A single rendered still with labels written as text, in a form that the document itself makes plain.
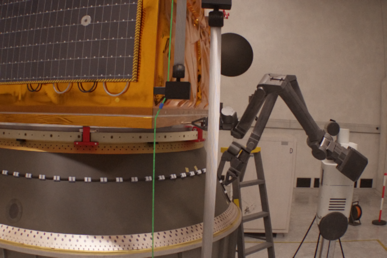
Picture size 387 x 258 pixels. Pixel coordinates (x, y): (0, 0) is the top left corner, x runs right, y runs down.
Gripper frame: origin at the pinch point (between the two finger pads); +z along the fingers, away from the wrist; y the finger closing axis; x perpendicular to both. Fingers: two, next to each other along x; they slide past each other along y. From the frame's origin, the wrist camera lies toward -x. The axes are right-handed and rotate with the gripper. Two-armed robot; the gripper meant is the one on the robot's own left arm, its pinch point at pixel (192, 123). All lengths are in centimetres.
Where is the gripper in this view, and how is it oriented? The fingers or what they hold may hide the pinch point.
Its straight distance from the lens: 210.8
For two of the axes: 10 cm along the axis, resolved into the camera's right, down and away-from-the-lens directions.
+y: -1.8, 0.5, -9.8
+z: -9.8, -0.5, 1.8
